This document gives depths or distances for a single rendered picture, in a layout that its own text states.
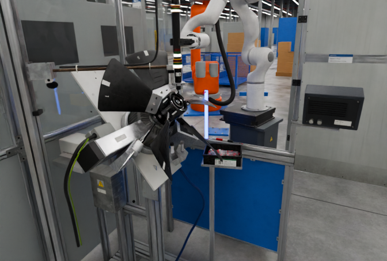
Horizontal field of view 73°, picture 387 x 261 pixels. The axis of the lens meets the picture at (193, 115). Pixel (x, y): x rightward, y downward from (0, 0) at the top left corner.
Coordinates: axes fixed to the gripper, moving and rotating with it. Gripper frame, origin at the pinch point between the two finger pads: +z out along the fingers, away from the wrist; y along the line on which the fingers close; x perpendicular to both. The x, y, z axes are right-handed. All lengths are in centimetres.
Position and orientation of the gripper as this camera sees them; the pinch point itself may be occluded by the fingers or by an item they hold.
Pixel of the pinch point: (176, 41)
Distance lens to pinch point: 129.7
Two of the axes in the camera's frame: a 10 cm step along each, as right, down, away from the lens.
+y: -9.0, -1.1, 4.3
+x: -0.1, -9.6, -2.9
